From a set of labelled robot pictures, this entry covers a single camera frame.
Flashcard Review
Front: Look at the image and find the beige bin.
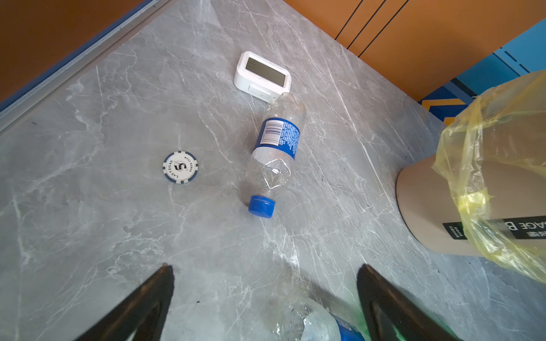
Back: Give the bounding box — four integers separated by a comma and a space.
396, 156, 545, 257

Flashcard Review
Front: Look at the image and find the clear bottle blue label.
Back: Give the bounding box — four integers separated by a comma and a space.
247, 92, 307, 218

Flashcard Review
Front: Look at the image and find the green bottle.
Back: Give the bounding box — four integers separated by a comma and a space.
358, 316, 460, 341

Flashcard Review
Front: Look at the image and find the blue white poker chip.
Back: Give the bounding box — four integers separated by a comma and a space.
162, 151, 199, 184

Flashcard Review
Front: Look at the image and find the white digital clock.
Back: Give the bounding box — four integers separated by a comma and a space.
233, 51, 292, 103

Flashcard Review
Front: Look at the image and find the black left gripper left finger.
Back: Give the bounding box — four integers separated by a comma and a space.
77, 264, 174, 340

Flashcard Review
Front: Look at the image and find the yellow plastic bin liner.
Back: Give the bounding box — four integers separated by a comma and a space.
433, 71, 545, 283

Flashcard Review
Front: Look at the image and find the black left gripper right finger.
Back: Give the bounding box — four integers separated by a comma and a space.
357, 264, 456, 340

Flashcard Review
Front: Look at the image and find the small pepsi bottle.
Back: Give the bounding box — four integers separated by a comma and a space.
275, 296, 366, 341

